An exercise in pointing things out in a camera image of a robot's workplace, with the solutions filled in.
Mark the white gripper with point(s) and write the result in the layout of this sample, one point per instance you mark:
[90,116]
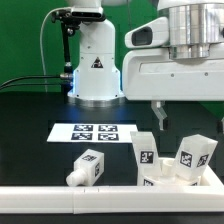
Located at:
[151,75]

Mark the white round stool seat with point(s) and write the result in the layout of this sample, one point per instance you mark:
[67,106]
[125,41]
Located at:
[167,178]

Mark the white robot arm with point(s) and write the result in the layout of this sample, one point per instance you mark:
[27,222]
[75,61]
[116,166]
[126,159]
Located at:
[179,56]

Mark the white L-shaped fence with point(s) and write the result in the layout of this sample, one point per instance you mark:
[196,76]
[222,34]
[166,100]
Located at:
[208,197]

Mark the white marker sheet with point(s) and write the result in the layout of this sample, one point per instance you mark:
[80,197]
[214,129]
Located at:
[96,133]

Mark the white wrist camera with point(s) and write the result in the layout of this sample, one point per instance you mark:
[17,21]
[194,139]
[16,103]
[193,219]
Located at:
[150,35]

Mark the black camera on stand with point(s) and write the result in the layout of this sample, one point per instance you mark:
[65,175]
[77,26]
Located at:
[70,23]

